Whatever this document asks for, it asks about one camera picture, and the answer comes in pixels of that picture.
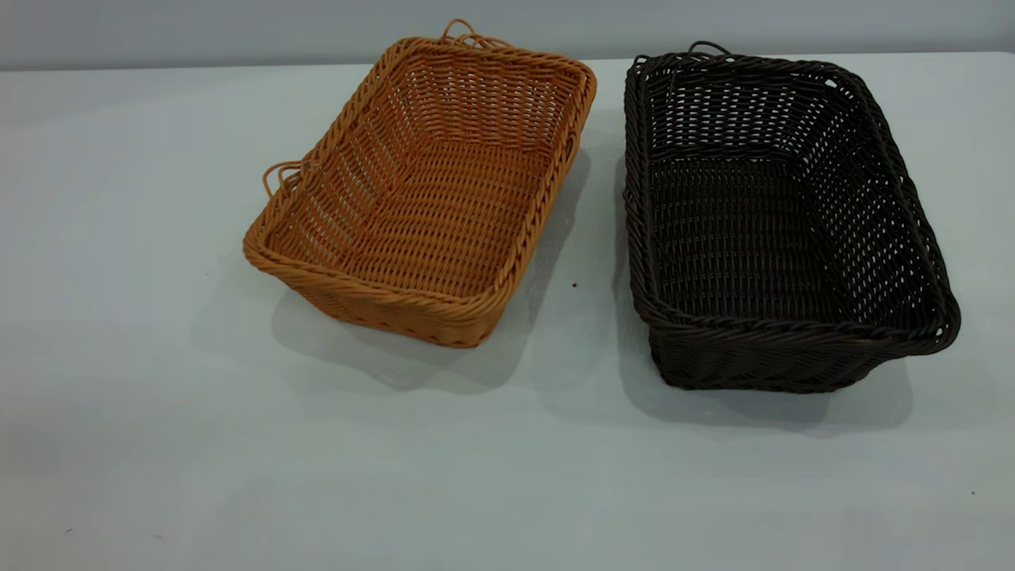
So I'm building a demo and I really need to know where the orange woven rattan basket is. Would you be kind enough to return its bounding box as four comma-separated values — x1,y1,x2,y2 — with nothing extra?
243,18,598,349

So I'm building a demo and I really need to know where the dark brown woven rattan basket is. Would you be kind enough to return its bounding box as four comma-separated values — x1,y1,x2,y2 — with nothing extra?
622,40,962,394

